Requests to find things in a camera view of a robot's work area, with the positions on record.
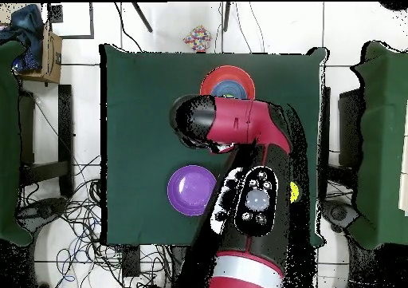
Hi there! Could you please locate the wide orange-red bowl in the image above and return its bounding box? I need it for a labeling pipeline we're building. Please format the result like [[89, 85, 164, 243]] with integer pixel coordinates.
[[199, 65, 257, 100]]

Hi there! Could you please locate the blue cloth bundle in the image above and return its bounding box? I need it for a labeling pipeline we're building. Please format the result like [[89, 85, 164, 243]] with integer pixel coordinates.
[[0, 3, 44, 73]]

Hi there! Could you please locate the small light blue bowl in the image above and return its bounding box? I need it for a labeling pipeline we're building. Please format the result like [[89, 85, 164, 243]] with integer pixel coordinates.
[[210, 79, 249, 99]]

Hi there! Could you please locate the black pedestal foot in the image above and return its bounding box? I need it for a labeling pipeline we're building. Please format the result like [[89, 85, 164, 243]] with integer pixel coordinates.
[[321, 199, 361, 233], [18, 197, 69, 228]]

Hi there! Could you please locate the dark green tablecloth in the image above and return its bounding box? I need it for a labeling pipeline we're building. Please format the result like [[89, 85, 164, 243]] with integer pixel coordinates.
[[100, 43, 329, 247]]

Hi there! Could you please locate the green cloth covered table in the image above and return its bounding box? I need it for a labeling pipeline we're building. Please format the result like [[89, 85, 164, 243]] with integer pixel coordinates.
[[347, 41, 408, 251], [0, 40, 33, 246]]

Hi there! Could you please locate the cardboard box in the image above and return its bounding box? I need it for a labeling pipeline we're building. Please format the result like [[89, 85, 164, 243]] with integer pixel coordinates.
[[18, 24, 63, 85]]

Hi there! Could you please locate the black tripod leg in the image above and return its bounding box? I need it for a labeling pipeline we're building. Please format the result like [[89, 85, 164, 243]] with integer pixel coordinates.
[[131, 2, 154, 34], [222, 2, 231, 32]]

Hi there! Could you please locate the black rectangular frame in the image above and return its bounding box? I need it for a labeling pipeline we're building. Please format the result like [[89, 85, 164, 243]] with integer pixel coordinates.
[[47, 2, 95, 40]]

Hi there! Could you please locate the yellow plastic cup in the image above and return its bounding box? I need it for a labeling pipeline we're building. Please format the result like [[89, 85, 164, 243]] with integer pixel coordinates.
[[289, 181, 300, 203]]

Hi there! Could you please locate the black stool frame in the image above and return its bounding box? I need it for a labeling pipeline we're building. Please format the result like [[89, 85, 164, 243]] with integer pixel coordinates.
[[18, 84, 75, 199], [318, 86, 364, 180]]

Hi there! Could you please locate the tangle of floor cables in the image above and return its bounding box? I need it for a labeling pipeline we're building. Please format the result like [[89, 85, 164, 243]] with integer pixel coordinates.
[[18, 153, 173, 288]]

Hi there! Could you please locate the purple plastic bowl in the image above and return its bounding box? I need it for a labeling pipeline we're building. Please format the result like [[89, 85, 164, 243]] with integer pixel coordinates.
[[167, 164, 218, 217]]

